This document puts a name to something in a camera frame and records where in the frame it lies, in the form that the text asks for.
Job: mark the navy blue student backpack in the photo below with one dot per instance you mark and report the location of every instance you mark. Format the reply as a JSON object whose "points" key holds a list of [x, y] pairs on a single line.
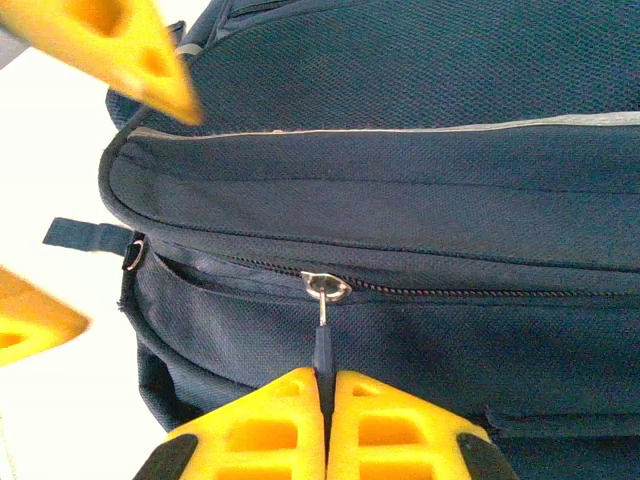
{"points": [[400, 200]]}

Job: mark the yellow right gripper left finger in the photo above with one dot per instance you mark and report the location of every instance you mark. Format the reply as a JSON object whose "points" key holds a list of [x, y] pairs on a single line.
{"points": [[220, 450]]}

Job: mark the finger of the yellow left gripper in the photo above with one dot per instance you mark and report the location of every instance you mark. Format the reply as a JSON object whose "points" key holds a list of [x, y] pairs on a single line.
{"points": [[40, 320], [60, 30]]}

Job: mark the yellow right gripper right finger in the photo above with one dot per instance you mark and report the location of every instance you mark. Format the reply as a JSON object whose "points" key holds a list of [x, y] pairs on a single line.
{"points": [[440, 450]]}

